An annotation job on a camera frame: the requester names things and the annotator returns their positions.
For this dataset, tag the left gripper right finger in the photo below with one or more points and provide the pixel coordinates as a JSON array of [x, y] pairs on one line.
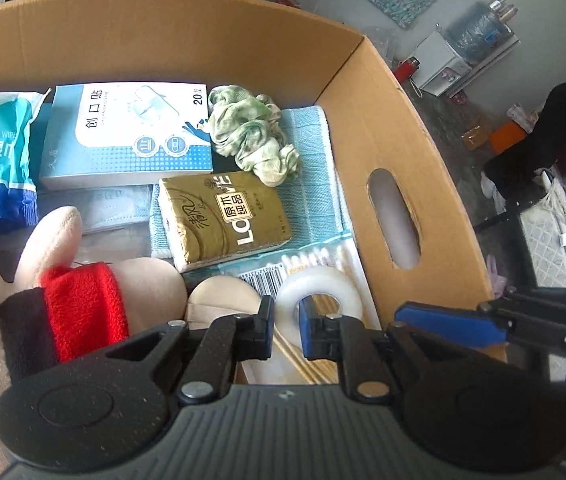
[[358, 352]]

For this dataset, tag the white water dispenser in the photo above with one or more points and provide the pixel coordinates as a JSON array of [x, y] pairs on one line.
[[440, 66]]

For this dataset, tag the green white fabric scrunchie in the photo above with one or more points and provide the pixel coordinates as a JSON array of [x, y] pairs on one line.
[[246, 127]]

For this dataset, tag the white tape roll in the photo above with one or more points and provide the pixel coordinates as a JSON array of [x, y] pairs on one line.
[[326, 289]]

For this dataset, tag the brown cardboard box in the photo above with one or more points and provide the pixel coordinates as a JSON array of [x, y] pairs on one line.
[[298, 59]]

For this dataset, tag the person in black clothes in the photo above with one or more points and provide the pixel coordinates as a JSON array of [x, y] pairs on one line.
[[509, 173]]

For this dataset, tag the light blue checked towel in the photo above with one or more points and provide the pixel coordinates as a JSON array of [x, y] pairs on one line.
[[314, 200]]

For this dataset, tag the blue water jug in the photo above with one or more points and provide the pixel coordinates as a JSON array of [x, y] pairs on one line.
[[476, 33]]

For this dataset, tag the gold tissue pack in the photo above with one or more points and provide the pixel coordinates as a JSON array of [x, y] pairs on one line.
[[214, 218]]

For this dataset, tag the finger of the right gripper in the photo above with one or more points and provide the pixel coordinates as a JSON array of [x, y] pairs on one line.
[[466, 328]]

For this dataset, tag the plush doll red shirt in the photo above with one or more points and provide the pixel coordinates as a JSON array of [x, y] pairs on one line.
[[53, 311]]

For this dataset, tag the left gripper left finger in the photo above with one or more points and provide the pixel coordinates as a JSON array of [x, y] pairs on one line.
[[228, 341]]

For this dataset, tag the blue white bandage box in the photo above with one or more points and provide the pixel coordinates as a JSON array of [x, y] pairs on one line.
[[124, 133]]

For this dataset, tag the red thermos bottle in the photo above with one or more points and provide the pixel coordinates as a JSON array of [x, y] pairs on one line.
[[406, 69]]

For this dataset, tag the cotton swabs plastic bag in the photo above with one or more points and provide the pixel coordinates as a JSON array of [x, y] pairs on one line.
[[266, 273]]

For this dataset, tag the beige powder puff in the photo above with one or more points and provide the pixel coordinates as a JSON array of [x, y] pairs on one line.
[[219, 296]]

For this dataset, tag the face masks plastic pack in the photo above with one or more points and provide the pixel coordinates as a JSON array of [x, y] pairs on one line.
[[102, 209]]

